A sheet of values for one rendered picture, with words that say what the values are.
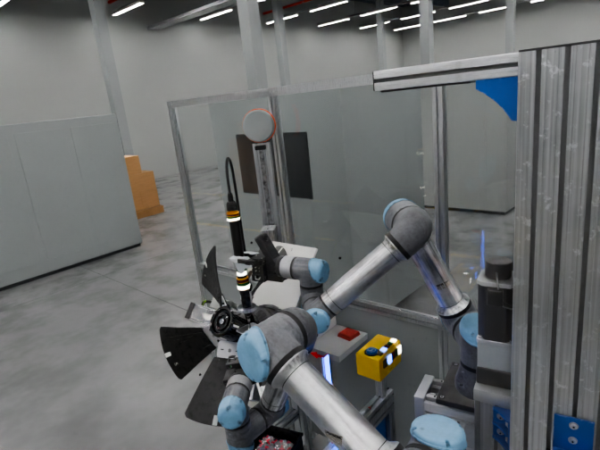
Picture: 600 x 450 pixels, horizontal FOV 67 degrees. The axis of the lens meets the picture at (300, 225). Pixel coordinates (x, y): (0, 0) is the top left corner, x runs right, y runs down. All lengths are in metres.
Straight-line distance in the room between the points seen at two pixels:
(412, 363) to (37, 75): 12.92
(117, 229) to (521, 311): 6.76
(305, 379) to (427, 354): 1.22
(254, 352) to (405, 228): 0.56
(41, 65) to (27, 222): 7.79
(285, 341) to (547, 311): 0.56
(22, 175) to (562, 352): 6.51
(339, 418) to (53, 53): 13.75
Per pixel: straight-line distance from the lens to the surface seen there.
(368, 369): 1.74
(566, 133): 0.99
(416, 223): 1.33
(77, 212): 7.16
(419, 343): 2.21
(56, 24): 14.56
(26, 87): 14.00
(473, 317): 1.56
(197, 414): 1.76
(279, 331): 1.09
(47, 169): 7.01
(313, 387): 1.06
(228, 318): 1.73
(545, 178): 0.98
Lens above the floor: 1.99
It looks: 16 degrees down
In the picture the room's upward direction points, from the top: 6 degrees counter-clockwise
